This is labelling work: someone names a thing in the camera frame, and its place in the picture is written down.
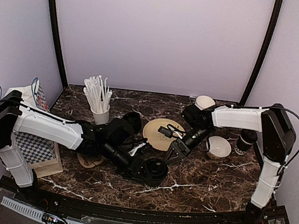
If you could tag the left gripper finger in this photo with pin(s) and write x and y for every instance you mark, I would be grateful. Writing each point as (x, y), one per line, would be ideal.
(148, 168)
(142, 180)

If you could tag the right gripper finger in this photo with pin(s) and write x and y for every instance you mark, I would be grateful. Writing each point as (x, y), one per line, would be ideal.
(173, 153)
(183, 154)

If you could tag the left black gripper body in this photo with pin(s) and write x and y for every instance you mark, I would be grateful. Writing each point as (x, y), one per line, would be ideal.
(123, 166)

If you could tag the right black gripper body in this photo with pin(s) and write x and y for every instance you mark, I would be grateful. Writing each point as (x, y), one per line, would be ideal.
(195, 141)

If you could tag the stack of paper cups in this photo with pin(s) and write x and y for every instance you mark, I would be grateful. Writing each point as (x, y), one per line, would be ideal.
(204, 102)

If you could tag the cardboard cup carrier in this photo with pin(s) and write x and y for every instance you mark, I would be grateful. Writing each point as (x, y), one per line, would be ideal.
(88, 161)

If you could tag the stack of black lids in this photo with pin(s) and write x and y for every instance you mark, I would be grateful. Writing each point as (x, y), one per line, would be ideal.
(134, 119)

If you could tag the black paper coffee cup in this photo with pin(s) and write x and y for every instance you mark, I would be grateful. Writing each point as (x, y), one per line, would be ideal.
(242, 146)

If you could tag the blue checkered paper bag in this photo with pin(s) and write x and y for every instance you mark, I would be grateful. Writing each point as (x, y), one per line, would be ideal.
(40, 154)

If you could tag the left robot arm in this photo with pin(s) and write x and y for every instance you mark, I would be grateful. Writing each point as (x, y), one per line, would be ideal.
(80, 136)

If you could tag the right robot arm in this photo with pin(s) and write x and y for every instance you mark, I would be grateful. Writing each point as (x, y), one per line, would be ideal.
(278, 139)

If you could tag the cream round plate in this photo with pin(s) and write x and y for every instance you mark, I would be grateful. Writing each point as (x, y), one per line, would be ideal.
(157, 139)

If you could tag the white ceramic bowl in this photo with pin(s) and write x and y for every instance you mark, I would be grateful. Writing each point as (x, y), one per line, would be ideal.
(218, 147)

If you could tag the white cup holding straws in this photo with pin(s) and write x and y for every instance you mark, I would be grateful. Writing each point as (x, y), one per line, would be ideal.
(101, 118)

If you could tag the wrapped white straws bundle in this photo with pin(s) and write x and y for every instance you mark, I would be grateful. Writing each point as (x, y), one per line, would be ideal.
(98, 93)

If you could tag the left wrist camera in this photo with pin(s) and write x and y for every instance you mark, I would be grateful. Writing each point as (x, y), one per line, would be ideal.
(137, 149)

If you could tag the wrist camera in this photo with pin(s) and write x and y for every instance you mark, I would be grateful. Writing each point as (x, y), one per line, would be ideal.
(171, 132)
(137, 149)

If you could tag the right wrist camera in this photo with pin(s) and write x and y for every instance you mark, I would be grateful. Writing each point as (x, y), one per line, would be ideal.
(171, 132)

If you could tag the right black frame post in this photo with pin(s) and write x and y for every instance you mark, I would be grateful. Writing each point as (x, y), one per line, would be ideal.
(263, 51)

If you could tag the black frame post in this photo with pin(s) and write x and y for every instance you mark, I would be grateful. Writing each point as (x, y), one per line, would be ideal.
(263, 51)
(57, 44)

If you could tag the left black frame post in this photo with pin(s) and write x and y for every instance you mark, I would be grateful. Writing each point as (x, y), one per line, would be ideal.
(57, 44)

